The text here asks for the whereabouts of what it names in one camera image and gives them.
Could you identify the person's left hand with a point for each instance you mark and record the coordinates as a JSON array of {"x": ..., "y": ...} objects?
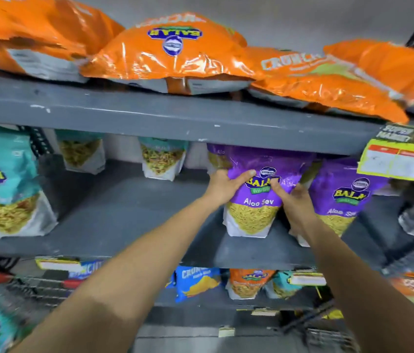
[{"x": 221, "y": 189}]

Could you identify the large teal snack packet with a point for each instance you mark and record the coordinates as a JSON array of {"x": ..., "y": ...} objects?
[{"x": 5, "y": 187}]

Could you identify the yellow green price tag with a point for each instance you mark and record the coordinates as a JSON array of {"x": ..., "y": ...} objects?
[{"x": 398, "y": 158}]

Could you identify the black perforated shelf upright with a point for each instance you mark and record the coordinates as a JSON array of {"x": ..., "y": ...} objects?
[{"x": 38, "y": 141}]

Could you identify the grey metal shelf board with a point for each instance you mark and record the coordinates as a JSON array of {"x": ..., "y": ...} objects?
[
  {"x": 210, "y": 301},
  {"x": 155, "y": 113},
  {"x": 118, "y": 213}
]

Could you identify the small teal snack packet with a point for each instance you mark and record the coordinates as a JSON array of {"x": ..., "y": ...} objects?
[
  {"x": 82, "y": 152},
  {"x": 280, "y": 286},
  {"x": 162, "y": 158}
]

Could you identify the person's right forearm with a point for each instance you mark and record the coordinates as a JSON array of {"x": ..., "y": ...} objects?
[{"x": 361, "y": 297}]

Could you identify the small white shelf tag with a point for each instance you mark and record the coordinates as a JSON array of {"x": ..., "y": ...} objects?
[{"x": 226, "y": 331}]

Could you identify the person's left forearm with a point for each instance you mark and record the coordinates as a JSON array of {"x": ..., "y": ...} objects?
[{"x": 126, "y": 279}]

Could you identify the purple snack packet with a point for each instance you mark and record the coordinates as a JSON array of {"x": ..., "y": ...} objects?
[
  {"x": 343, "y": 196},
  {"x": 216, "y": 156},
  {"x": 253, "y": 218}
]

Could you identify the large orange snack packet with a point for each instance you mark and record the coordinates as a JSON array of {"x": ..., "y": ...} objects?
[
  {"x": 170, "y": 55},
  {"x": 321, "y": 88},
  {"x": 38, "y": 29},
  {"x": 394, "y": 69}
]

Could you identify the blue chips packet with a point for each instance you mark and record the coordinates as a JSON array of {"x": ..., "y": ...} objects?
[{"x": 196, "y": 283}]

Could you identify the person's right thumb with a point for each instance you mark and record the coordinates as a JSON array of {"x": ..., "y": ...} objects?
[{"x": 277, "y": 189}]

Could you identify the small orange snack packet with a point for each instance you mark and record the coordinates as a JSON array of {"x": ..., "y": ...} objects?
[{"x": 247, "y": 283}]

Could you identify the person's left thumb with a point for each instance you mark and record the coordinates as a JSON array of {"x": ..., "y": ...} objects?
[{"x": 243, "y": 177}]

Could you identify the yellow white shelf label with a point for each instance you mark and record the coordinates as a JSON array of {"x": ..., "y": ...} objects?
[
  {"x": 58, "y": 263},
  {"x": 308, "y": 280}
]

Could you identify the person's right hand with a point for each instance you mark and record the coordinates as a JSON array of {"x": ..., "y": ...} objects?
[{"x": 299, "y": 211}]

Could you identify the blue shelf label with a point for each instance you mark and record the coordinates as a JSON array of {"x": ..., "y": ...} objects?
[{"x": 87, "y": 270}]

